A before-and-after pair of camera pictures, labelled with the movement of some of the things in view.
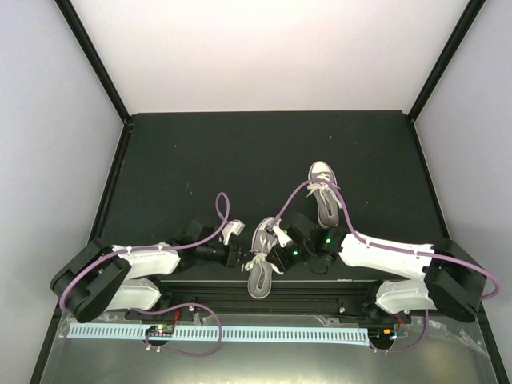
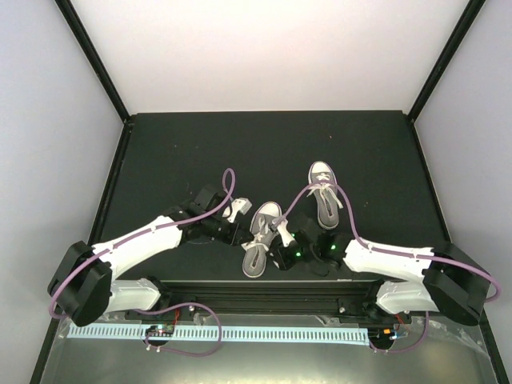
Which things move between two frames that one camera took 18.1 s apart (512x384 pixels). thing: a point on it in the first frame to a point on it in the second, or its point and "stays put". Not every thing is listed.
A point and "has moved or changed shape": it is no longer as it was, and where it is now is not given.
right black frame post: x=454 y=42 stays put
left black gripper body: x=231 y=255 to x=230 y=238
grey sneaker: x=260 y=270 has moved or changed shape
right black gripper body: x=285 y=262 stays put
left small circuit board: x=160 y=330 stays put
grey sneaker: x=327 y=196 stays put
